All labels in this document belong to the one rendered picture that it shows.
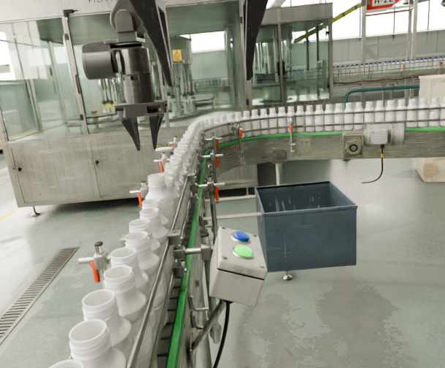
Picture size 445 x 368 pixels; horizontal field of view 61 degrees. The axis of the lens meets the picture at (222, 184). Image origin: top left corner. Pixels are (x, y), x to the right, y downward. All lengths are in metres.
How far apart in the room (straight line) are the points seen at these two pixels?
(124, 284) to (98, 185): 4.06
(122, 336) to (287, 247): 0.92
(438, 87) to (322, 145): 2.53
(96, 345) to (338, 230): 1.04
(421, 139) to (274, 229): 1.47
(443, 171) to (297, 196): 3.57
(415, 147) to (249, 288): 2.04
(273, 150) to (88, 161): 2.54
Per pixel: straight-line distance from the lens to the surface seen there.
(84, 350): 0.42
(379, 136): 2.35
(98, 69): 0.81
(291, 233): 1.30
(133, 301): 0.52
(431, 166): 4.98
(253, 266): 0.61
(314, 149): 2.53
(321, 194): 1.61
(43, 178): 4.76
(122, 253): 0.59
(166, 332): 0.68
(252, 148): 2.49
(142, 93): 0.79
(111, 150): 4.42
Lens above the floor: 1.40
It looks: 16 degrees down
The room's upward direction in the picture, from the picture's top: 5 degrees counter-clockwise
